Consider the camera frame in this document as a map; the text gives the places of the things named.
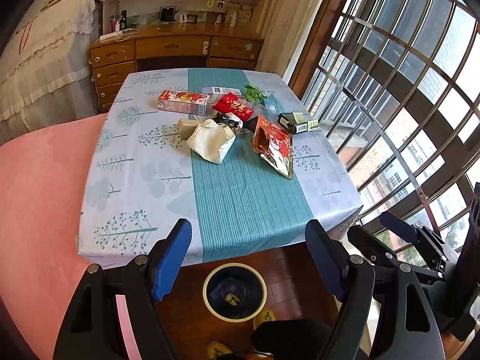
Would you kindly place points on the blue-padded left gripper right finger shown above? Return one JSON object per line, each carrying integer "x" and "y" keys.
{"x": 406, "y": 327}

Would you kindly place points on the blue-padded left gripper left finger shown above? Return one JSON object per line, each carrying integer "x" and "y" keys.
{"x": 91, "y": 325}

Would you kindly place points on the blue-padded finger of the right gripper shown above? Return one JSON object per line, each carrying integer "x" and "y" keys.
{"x": 400, "y": 228}

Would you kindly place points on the dark green cigarette box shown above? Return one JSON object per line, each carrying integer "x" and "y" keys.
{"x": 297, "y": 122}

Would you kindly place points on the red foil snack bag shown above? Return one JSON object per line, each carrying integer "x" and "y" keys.
{"x": 273, "y": 145}

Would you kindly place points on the cream rimmed dark trash bin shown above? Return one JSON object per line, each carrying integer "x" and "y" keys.
{"x": 252, "y": 290}

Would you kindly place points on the yellow slipper left foot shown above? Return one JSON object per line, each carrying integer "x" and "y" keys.
{"x": 218, "y": 350}

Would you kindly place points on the yellow slipper foot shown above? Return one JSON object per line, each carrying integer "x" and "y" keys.
{"x": 266, "y": 315}
{"x": 218, "y": 350}

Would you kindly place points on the yellow slipper right foot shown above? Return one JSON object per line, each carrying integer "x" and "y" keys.
{"x": 266, "y": 315}

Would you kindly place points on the yellow crumpled paper in bin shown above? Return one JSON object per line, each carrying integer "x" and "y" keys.
{"x": 232, "y": 299}

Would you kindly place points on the window metal security grille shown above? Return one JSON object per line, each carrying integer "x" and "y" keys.
{"x": 396, "y": 90}

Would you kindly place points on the pink bed sheet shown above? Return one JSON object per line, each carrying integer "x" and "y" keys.
{"x": 43, "y": 177}

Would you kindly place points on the light blue plastic bag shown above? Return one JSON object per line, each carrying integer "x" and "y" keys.
{"x": 273, "y": 107}

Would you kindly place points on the tree patterned blue tablecloth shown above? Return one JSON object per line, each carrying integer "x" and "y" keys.
{"x": 143, "y": 177}

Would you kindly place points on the white crumpled paper bag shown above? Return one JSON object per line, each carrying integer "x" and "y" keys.
{"x": 211, "y": 141}

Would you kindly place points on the beige small box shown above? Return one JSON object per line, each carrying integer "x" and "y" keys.
{"x": 186, "y": 127}

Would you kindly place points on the green crumpled paper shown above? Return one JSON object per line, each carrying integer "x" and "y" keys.
{"x": 254, "y": 94}

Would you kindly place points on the red gold packet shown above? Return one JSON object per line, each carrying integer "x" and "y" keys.
{"x": 230, "y": 103}

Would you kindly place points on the black gold crumpled wrapper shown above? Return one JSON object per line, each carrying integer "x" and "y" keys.
{"x": 228, "y": 120}

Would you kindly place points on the red white milk carton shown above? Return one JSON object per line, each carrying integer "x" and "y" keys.
{"x": 183, "y": 102}

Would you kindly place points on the white purple small box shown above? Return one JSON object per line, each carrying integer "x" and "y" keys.
{"x": 216, "y": 92}

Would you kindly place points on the white lace covered furniture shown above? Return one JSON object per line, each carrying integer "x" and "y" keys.
{"x": 45, "y": 70}

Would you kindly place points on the wooden dresser with drawers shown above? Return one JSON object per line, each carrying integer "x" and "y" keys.
{"x": 165, "y": 46}

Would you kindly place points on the beige curtain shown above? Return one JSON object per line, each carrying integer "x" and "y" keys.
{"x": 284, "y": 25}

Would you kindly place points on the black picture frame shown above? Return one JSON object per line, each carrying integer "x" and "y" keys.
{"x": 167, "y": 15}

